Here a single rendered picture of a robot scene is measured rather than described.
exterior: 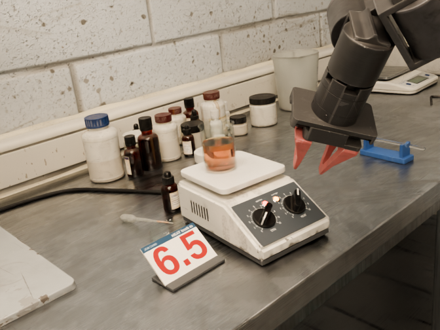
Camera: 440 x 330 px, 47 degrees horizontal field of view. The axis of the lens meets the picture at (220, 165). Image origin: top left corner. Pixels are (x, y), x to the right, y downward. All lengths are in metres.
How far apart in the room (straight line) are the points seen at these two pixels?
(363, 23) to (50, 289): 0.49
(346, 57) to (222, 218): 0.28
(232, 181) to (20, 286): 0.31
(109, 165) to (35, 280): 0.36
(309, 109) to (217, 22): 0.82
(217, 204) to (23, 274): 0.28
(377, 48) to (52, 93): 0.75
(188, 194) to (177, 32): 0.63
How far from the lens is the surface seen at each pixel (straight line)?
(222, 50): 1.41
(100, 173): 1.02
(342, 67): 0.56
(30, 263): 0.77
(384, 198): 0.85
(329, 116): 0.59
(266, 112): 1.25
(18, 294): 0.70
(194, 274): 0.66
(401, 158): 0.99
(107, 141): 1.00
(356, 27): 0.56
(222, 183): 0.70
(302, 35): 1.67
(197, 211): 0.75
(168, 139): 1.07
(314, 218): 0.71
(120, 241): 0.78
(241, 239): 0.67
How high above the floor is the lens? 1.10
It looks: 20 degrees down
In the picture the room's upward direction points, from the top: 6 degrees counter-clockwise
